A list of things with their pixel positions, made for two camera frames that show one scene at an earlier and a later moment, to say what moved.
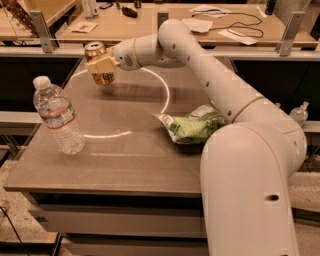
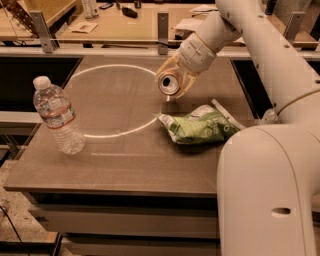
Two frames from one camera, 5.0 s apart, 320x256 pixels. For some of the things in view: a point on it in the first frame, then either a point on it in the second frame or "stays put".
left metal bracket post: (46, 39) stays put
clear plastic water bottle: (57, 111) stays put
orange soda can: (94, 51) → (169, 82)
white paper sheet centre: (198, 25) stays put
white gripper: (125, 57) → (194, 55)
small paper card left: (84, 27) stays put
